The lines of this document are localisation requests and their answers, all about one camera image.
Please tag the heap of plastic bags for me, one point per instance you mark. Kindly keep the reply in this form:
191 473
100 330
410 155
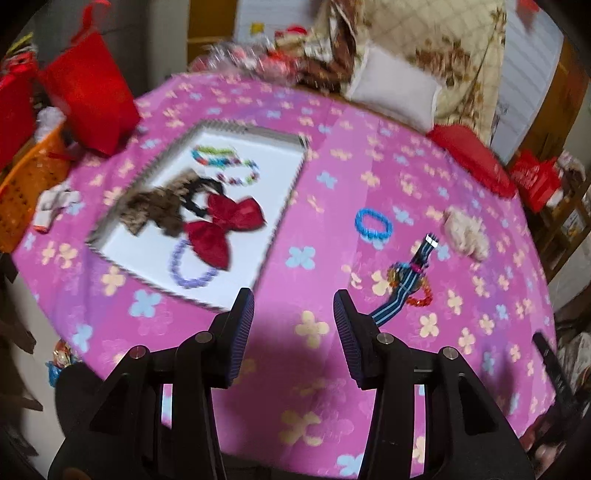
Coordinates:
249 57

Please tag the red cloth bag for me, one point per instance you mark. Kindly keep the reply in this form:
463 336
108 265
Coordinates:
14 106

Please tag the wooden chair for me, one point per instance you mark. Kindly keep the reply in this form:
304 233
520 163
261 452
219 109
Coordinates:
561 230

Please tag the white slatted headboard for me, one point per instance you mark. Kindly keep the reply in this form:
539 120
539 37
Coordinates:
531 69

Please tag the white pillow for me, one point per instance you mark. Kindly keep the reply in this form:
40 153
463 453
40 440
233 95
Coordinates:
392 87

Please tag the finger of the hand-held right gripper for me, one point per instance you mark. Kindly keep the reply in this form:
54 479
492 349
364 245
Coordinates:
554 369

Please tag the cream floral quilt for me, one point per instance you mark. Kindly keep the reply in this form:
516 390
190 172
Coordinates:
443 41

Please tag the red gift bag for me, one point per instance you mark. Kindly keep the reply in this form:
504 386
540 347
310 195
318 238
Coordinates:
87 101

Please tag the colourful snack packet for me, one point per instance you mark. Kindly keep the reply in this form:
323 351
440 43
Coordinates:
62 362

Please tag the blue sequin scrunchie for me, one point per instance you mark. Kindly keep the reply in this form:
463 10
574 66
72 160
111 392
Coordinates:
362 226

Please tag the striped shallow box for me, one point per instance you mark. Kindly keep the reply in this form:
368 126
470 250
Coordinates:
258 152

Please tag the red bag with white print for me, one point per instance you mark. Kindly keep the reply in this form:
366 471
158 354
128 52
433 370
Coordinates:
535 180

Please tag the red satin bow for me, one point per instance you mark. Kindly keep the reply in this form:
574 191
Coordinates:
231 217

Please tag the white cloth item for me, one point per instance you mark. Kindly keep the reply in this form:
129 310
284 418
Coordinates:
55 203

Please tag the red ruffled pillow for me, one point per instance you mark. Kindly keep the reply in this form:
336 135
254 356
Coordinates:
471 154

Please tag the brown patterned quilt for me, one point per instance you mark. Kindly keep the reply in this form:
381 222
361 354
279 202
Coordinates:
341 50

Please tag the black scrunchie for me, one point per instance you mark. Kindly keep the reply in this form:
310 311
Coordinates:
194 184

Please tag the brown bow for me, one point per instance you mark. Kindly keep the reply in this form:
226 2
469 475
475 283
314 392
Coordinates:
157 207

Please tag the cream dotted scrunchie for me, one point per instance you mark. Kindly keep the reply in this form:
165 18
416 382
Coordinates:
466 235

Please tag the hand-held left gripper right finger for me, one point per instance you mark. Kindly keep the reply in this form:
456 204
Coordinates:
346 332

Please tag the orange plastic basket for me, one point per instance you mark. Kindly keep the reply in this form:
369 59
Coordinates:
27 203

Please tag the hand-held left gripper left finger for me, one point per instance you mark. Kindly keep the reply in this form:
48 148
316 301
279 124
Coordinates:
242 332

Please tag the blue striped ribbon band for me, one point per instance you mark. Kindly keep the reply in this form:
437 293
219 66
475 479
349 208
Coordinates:
406 286

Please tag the pink floral bed sheet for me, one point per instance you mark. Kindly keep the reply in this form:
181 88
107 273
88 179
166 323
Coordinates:
323 152

